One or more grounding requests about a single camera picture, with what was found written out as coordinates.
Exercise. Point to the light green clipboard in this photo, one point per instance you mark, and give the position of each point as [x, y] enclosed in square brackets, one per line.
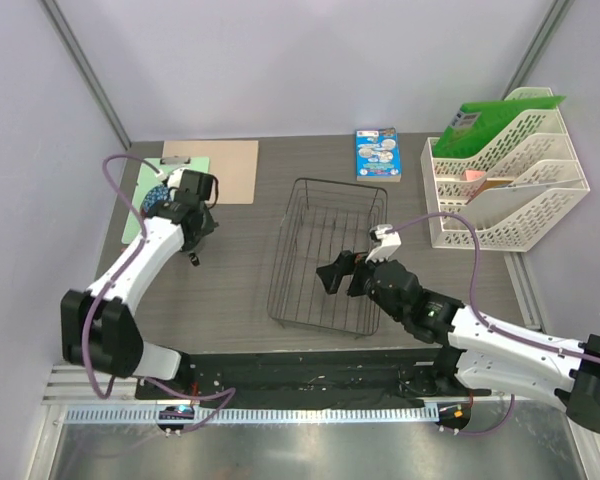
[147, 179]

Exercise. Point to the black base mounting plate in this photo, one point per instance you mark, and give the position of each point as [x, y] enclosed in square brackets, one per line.
[336, 380]

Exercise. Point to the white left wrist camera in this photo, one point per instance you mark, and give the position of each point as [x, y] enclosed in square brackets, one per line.
[171, 179]

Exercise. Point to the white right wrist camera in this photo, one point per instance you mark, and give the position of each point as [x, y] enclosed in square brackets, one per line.
[386, 242]

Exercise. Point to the white bowl red diamond pattern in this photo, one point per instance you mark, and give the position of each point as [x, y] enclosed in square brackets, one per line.
[159, 193]

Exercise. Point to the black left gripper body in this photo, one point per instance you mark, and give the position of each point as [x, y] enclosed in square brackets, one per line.
[208, 226]

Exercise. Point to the white slotted cable duct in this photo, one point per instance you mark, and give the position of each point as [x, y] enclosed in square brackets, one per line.
[176, 414]

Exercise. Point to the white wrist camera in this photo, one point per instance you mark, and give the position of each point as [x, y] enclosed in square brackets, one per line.
[171, 179]
[386, 242]

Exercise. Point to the white plastic file organizer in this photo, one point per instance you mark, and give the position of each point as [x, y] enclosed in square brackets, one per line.
[510, 194]

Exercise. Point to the green plastic folder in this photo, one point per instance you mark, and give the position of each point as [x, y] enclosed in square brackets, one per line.
[476, 124]

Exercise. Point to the blue picture book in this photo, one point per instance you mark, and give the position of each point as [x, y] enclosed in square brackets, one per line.
[377, 155]

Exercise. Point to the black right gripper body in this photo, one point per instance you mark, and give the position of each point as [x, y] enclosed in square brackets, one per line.
[363, 283]

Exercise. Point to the grey ceramic mug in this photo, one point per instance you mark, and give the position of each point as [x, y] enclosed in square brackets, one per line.
[197, 250]

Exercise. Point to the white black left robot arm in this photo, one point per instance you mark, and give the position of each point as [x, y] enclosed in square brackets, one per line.
[99, 322]

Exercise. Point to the grey wire dish rack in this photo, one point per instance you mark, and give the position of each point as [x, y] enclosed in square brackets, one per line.
[322, 219]

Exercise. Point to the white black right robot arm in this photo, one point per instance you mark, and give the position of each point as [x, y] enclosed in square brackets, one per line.
[478, 351]

